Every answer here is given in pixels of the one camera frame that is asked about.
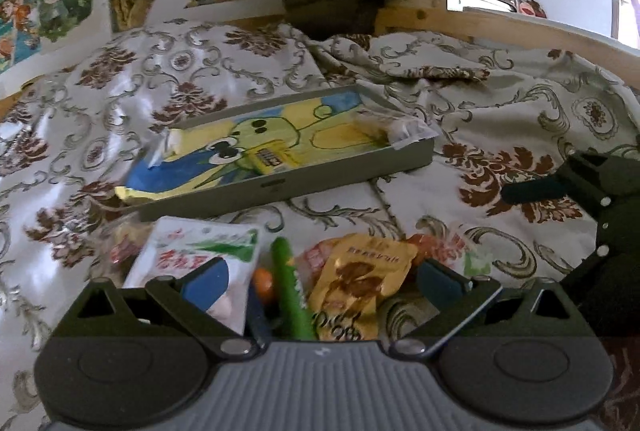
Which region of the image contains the yellow blue snack packet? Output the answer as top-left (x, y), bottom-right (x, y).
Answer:
top-left (114, 155), bottom-right (201, 208)

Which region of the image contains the small orange snack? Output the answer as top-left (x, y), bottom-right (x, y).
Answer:
top-left (251, 267), bottom-right (276, 305)

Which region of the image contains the clear red snack packet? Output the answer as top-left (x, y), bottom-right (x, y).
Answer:
top-left (101, 220), bottom-right (157, 284)

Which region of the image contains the yellow snack packet brown picture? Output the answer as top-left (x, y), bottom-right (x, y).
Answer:
top-left (306, 233), bottom-right (419, 342)

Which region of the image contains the green stick snack packet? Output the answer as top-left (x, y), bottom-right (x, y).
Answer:
top-left (270, 237), bottom-right (319, 341)

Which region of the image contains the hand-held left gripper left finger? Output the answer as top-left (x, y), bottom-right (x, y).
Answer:
top-left (52, 256), bottom-right (256, 358)

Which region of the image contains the clear wrapped yellow snack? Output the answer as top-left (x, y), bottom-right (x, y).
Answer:
top-left (352, 108), bottom-right (434, 148)

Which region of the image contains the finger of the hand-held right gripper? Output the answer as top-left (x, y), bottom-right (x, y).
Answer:
top-left (501, 174), bottom-right (571, 208)

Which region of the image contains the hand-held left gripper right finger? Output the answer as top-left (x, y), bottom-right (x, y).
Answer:
top-left (389, 257), bottom-right (592, 358)

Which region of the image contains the wooden bed frame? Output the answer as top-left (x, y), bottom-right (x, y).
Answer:
top-left (375, 0), bottom-right (640, 93)

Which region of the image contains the small red patterned item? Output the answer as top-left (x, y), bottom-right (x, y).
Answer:
top-left (509, 0), bottom-right (549, 18)

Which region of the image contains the white snack packet red print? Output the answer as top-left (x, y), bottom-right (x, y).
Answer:
top-left (122, 217), bottom-right (262, 333)

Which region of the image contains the floral printed blanket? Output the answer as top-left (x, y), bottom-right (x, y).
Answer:
top-left (0, 18), bottom-right (640, 431)

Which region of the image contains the grey tray with cartoon print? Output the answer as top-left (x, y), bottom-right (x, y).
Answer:
top-left (137, 84), bottom-right (437, 223)

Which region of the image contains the red white green snack packet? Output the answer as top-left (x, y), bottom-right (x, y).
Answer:
top-left (407, 231), bottom-right (494, 283)

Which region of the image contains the small yellow black packet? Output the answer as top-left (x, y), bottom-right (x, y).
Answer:
top-left (251, 148), bottom-right (289, 176)

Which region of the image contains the cartoon children wall poster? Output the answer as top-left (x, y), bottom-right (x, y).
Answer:
top-left (0, 0), bottom-right (97, 73)

